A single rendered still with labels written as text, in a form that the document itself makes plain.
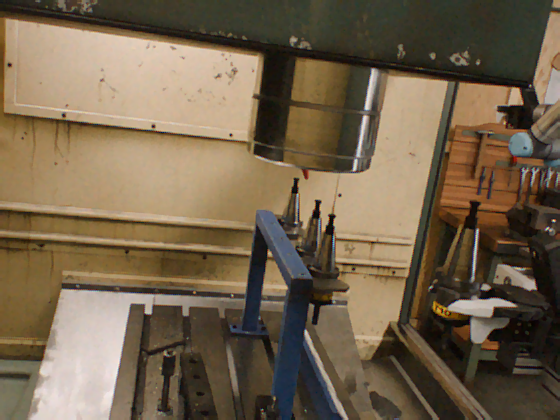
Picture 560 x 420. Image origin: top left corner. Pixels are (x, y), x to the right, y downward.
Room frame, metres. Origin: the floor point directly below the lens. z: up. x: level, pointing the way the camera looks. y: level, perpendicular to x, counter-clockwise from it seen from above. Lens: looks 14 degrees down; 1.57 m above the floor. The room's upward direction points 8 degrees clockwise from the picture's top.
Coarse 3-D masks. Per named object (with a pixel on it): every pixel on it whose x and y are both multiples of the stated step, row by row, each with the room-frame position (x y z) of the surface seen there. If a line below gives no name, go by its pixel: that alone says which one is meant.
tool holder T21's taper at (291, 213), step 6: (288, 198) 1.35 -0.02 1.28; (294, 198) 1.35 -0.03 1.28; (288, 204) 1.35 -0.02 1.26; (294, 204) 1.34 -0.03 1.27; (288, 210) 1.34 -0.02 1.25; (294, 210) 1.34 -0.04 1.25; (282, 216) 1.35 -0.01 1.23; (288, 216) 1.34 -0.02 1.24; (294, 216) 1.34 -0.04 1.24; (294, 222) 1.34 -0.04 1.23
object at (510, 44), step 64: (0, 0) 0.54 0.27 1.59; (64, 0) 0.55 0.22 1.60; (128, 0) 0.56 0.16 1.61; (192, 0) 0.57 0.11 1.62; (256, 0) 0.59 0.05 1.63; (320, 0) 0.60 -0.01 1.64; (384, 0) 0.61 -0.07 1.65; (448, 0) 0.62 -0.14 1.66; (512, 0) 0.64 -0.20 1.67; (384, 64) 0.62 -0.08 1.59; (448, 64) 0.63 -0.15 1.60; (512, 64) 0.64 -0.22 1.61
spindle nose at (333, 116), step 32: (256, 64) 0.71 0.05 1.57; (288, 64) 0.66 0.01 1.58; (320, 64) 0.65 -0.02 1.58; (256, 96) 0.70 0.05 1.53; (288, 96) 0.66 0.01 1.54; (320, 96) 0.65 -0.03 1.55; (352, 96) 0.66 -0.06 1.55; (384, 96) 0.71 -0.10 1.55; (256, 128) 0.68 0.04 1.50; (288, 128) 0.66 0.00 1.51; (320, 128) 0.65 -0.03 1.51; (352, 128) 0.66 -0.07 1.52; (288, 160) 0.66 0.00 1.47; (320, 160) 0.65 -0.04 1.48; (352, 160) 0.67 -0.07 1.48
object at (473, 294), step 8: (440, 272) 0.77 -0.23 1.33; (440, 280) 0.75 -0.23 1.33; (448, 280) 0.74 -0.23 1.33; (456, 280) 0.73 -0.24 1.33; (464, 280) 0.74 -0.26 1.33; (472, 280) 0.74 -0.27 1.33; (480, 280) 0.75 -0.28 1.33; (440, 288) 0.75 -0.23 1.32; (448, 288) 0.74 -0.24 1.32; (456, 288) 0.73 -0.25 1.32; (464, 288) 0.73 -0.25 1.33; (472, 288) 0.73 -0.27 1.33; (480, 288) 0.74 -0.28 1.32; (448, 296) 0.74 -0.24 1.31; (456, 296) 0.73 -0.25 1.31; (464, 296) 0.73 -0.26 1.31; (472, 296) 0.73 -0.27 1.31
